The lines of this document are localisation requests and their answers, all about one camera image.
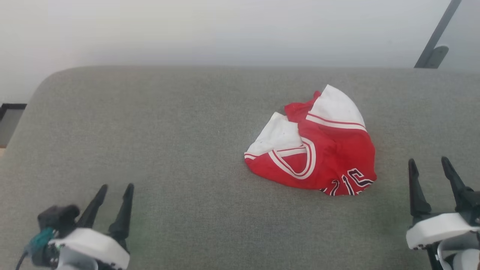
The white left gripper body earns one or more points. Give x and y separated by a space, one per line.
93 243

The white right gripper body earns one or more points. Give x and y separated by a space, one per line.
438 228

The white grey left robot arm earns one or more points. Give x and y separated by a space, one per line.
73 262

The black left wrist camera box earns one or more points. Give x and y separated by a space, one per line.
58 217

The grey rounded metal bracket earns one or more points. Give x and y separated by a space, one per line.
438 56

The red white basketball jersey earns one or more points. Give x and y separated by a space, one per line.
337 157

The grey metal pole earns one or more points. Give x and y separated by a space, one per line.
437 33

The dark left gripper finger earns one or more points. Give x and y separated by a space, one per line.
95 210
123 217

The black framed grey panel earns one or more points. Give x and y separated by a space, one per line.
9 123

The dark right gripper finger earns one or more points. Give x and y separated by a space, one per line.
467 200
417 198

